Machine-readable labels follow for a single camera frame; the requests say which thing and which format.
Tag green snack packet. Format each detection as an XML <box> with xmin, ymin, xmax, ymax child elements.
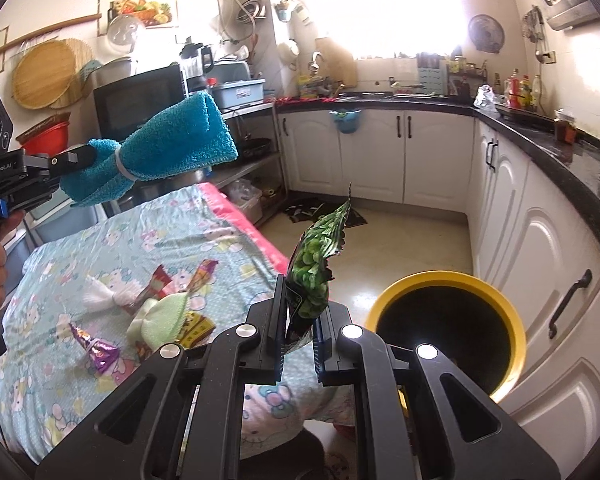
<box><xmin>284</xmin><ymin>182</ymin><xmax>353</xmax><ymax>356</ymax></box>

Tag round bamboo tray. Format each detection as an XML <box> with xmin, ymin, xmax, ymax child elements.
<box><xmin>12</xmin><ymin>40</ymin><xmax>78</xmax><ymax>108</ymax></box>
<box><xmin>47</xmin><ymin>37</ymin><xmax>96</xmax><ymax>110</ymax></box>

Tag clear plastic container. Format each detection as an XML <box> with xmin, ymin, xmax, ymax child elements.
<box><xmin>227</xmin><ymin>180</ymin><xmax>263</xmax><ymax>221</ymax></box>

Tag yellow snack wrapper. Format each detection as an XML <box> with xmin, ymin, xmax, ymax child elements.
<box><xmin>177</xmin><ymin>312</ymin><xmax>216</xmax><ymax>348</ymax></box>

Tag blue plastic box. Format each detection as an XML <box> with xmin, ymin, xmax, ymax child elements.
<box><xmin>212</xmin><ymin>79</ymin><xmax>267</xmax><ymax>110</ymax></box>

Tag metal shelf rack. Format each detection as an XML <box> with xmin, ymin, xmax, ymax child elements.
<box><xmin>207</xmin><ymin>102</ymin><xmax>286</xmax><ymax>221</ymax></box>

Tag printed cartoon blanket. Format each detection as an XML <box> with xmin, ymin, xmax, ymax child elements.
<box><xmin>0</xmin><ymin>182</ymin><xmax>361</xmax><ymax>466</ymax></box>

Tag pale green cloth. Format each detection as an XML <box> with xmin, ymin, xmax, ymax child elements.
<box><xmin>126</xmin><ymin>292</ymin><xmax>193</xmax><ymax>348</ymax></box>

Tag black blender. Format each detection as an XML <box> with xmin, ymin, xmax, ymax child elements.
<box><xmin>180</xmin><ymin>37</ymin><xmax>216</xmax><ymax>93</ymax></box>

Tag blue towel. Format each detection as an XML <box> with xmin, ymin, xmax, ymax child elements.
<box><xmin>59</xmin><ymin>91</ymin><xmax>239</xmax><ymax>208</ymax></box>

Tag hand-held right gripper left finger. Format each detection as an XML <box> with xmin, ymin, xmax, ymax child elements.
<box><xmin>35</xmin><ymin>274</ymin><xmax>301</xmax><ymax>480</ymax></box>

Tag dark floor mat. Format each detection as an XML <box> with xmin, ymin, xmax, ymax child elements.
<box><xmin>282</xmin><ymin>200</ymin><xmax>368</xmax><ymax>228</ymax></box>

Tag glass jar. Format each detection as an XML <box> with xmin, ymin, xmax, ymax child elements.
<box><xmin>554</xmin><ymin>109</ymin><xmax>578</xmax><ymax>143</ymax></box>

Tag black frying pan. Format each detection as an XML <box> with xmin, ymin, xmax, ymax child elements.
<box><xmin>240</xmin><ymin>137</ymin><xmax>273</xmax><ymax>158</ymax></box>

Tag yellow-rimmed black trash bin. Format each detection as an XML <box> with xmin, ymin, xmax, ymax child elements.
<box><xmin>365</xmin><ymin>271</ymin><xmax>528</xmax><ymax>403</ymax></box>

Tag white kitchen cabinets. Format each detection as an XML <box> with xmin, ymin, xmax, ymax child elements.
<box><xmin>277</xmin><ymin>100</ymin><xmax>600</xmax><ymax>480</ymax></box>

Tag white crumpled tissue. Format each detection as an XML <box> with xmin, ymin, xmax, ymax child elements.
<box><xmin>83</xmin><ymin>276</ymin><xmax>141</xmax><ymax>311</ymax></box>

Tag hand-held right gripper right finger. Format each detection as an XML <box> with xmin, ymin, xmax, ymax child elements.
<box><xmin>314</xmin><ymin>302</ymin><xmax>563</xmax><ymax>480</ymax></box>

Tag black kitchen countertop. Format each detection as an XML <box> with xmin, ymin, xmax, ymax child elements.
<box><xmin>275</xmin><ymin>91</ymin><xmax>600</xmax><ymax>261</ymax></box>

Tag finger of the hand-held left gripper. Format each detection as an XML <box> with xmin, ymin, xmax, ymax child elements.
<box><xmin>47</xmin><ymin>144</ymin><xmax>98</xmax><ymax>178</ymax></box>

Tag black microwave oven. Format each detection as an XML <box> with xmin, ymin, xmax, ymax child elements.
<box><xmin>92</xmin><ymin>62</ymin><xmax>188</xmax><ymax>143</ymax></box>

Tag red-label sauce bottle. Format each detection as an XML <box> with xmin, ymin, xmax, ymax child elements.
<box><xmin>506</xmin><ymin>72</ymin><xmax>524</xmax><ymax>110</ymax></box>

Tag red plastic basin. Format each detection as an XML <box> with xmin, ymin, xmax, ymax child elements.
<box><xmin>16</xmin><ymin>112</ymin><xmax>72</xmax><ymax>156</ymax></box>

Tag glass pot lid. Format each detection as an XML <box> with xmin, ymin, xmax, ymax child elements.
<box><xmin>106</xmin><ymin>14</ymin><xmax>146</xmax><ymax>56</ymax></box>

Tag wooden cutting board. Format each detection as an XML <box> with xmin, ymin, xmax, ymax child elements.
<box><xmin>314</xmin><ymin>37</ymin><xmax>358</xmax><ymax>88</ymax></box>

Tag clear plastic bag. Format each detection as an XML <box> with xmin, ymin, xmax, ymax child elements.
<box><xmin>473</xmin><ymin>85</ymin><xmax>501</xmax><ymax>111</ymax></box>

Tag metal pot with lid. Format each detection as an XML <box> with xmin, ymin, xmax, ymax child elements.
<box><xmin>91</xmin><ymin>57</ymin><xmax>138</xmax><ymax>88</ymax></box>

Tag cone-shaped snack wrapper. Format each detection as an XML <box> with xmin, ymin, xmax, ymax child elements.
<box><xmin>185</xmin><ymin>260</ymin><xmax>218</xmax><ymax>293</ymax></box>

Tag hanging utensil rack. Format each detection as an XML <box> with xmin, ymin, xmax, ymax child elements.
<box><xmin>522</xmin><ymin>5</ymin><xmax>546</xmax><ymax>43</ymax></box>

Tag purple foil wrapper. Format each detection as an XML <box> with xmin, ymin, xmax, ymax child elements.
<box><xmin>69</xmin><ymin>322</ymin><xmax>122</xmax><ymax>375</ymax></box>

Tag blue hanging bin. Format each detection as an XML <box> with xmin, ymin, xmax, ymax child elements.
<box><xmin>328</xmin><ymin>108</ymin><xmax>362</xmax><ymax>135</ymax></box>

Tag long wooden stick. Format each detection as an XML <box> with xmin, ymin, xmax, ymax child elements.
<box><xmin>2</xmin><ymin>12</ymin><xmax>102</xmax><ymax>53</ymax></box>

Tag wall-mounted fan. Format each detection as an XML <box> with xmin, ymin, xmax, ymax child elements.
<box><xmin>467</xmin><ymin>14</ymin><xmax>506</xmax><ymax>54</ymax></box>

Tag gas stove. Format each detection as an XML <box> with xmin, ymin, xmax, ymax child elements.
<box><xmin>495</xmin><ymin>105</ymin><xmax>556</xmax><ymax>128</ymax></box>

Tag red snack wrapper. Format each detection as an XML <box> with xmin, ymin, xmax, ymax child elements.
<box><xmin>139</xmin><ymin>265</ymin><xmax>173</xmax><ymax>301</ymax></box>

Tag food wall poster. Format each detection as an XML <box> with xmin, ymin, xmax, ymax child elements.
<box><xmin>98</xmin><ymin>0</ymin><xmax>175</xmax><ymax>36</ymax></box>

